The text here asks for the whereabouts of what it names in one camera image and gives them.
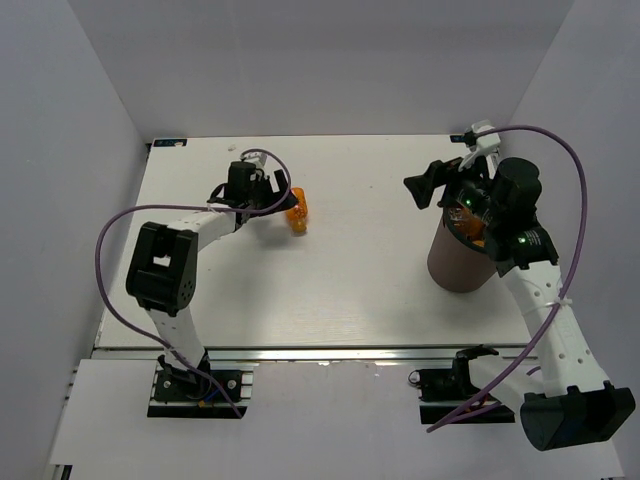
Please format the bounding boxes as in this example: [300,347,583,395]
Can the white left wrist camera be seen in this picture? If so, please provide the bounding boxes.
[240,152,268,174]

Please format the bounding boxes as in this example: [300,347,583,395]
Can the dark brown round bin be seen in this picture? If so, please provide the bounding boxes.
[426,207,496,293]

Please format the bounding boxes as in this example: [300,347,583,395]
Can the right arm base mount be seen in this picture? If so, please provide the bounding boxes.
[407,345,515,425]

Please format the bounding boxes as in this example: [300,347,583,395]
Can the orange bottle with barcode label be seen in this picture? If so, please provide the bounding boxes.
[459,212,485,242]

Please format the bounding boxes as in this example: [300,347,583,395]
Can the orange bottle with patterned label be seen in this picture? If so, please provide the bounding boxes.
[285,187,308,234]

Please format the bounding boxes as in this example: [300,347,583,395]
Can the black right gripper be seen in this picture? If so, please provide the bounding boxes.
[402,147,502,226]

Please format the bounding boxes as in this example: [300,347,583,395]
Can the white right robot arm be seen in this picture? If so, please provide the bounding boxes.
[403,158,636,451]

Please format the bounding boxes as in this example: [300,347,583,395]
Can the large clear plastic bottle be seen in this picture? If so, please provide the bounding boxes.
[448,207,467,228]

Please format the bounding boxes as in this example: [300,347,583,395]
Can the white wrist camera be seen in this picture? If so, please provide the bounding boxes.
[458,120,501,171]
[240,152,268,174]

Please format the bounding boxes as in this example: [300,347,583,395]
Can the blue sticker left corner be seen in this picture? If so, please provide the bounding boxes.
[152,138,187,148]

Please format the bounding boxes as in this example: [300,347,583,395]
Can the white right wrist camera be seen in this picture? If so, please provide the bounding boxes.
[458,120,501,171]

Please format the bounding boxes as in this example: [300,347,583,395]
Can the aluminium table front rail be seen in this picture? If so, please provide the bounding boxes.
[199,345,539,366]

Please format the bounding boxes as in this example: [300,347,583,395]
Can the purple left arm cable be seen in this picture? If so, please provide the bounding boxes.
[94,147,294,419]

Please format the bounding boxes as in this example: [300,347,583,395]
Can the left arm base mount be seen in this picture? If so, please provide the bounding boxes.
[147,355,253,419]

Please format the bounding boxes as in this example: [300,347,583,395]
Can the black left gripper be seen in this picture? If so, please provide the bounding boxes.
[246,170,299,218]

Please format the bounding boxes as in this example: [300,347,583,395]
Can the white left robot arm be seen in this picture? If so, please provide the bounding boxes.
[125,149,298,399]

